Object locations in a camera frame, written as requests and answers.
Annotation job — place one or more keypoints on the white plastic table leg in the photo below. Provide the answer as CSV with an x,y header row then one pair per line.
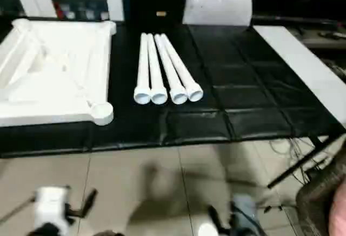
x,y
168,68
142,68
155,68
181,68

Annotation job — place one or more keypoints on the white plastic table top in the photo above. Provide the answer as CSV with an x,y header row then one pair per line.
x,y
54,57

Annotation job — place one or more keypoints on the black floor rod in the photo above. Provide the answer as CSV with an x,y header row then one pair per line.
x,y
303,166

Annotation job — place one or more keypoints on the dark grey bag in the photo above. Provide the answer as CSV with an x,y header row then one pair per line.
x,y
319,203

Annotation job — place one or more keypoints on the flat white board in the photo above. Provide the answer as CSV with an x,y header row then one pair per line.
x,y
303,63

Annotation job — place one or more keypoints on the small tan label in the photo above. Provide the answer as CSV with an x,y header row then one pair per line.
x,y
161,14

